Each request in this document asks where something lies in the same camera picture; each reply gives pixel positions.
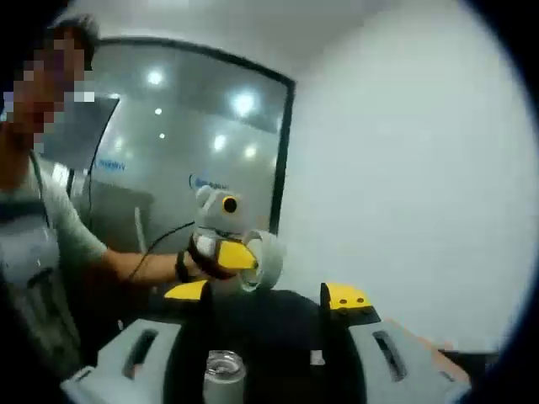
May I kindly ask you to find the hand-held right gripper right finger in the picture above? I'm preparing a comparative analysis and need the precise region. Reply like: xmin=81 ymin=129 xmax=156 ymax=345
xmin=319 ymin=281 xmax=473 ymax=404

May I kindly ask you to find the grey-green cup body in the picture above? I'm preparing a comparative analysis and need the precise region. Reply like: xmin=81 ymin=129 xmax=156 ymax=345
xmin=203 ymin=348 xmax=248 ymax=404

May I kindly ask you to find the person's left hand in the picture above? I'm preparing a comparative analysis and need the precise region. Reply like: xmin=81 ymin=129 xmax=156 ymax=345
xmin=173 ymin=230 xmax=225 ymax=284

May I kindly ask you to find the white chest device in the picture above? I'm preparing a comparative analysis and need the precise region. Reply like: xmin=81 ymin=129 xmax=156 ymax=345
xmin=0 ymin=222 xmax=59 ymax=273

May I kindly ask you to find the dark flat screen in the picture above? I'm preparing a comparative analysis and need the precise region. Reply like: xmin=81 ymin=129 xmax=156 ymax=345
xmin=40 ymin=93 xmax=122 ymax=162

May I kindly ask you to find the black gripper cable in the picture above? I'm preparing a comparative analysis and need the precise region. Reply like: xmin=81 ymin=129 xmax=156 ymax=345
xmin=125 ymin=221 xmax=197 ymax=282

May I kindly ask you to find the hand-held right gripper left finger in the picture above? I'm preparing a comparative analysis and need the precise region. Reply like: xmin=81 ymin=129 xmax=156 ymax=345
xmin=60 ymin=279 xmax=214 ymax=404

